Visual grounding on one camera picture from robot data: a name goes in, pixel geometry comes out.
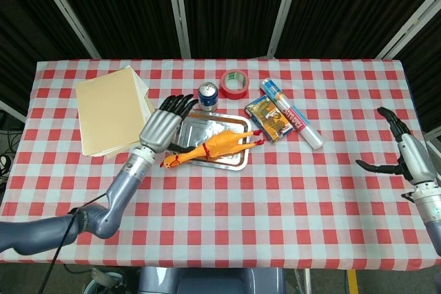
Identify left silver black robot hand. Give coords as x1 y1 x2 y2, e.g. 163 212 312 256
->
139 93 199 153

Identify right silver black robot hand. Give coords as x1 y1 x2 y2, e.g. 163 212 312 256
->
355 106 440 187

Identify yellow rubber chicken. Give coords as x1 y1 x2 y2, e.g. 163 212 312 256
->
158 128 266 170

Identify shiny metal tray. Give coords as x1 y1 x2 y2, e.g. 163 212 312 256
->
172 111 252 172

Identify white paper sheets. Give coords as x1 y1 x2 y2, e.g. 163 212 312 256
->
129 64 160 135

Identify beige paper folder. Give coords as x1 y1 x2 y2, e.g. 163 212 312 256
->
74 66 154 158
105 96 167 160

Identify blue soda can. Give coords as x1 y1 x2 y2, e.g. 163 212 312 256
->
197 82 220 112

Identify dark corrugated partition panel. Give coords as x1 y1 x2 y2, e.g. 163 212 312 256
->
178 0 294 59
275 0 441 58
46 0 182 60
396 18 441 133
0 0 97 116

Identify red tape roll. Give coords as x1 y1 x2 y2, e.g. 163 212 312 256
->
219 69 249 101

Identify blue yellow flat package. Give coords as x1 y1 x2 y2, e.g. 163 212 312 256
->
244 94 300 144

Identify red white checkered tablecloth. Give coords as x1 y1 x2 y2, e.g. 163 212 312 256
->
0 58 441 271

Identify grey-blue robot torso base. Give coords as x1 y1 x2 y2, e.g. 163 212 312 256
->
137 266 287 294

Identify pale plastic bucket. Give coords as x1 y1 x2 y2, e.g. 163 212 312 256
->
84 268 123 294

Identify white partition frame post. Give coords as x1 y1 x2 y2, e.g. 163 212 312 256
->
377 0 441 60
164 0 192 59
425 132 441 157
29 0 102 60
267 0 304 58
0 99 27 123

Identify tangled floor cables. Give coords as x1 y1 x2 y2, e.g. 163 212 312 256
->
0 111 17 178

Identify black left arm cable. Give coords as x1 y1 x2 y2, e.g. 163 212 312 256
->
36 193 111 294

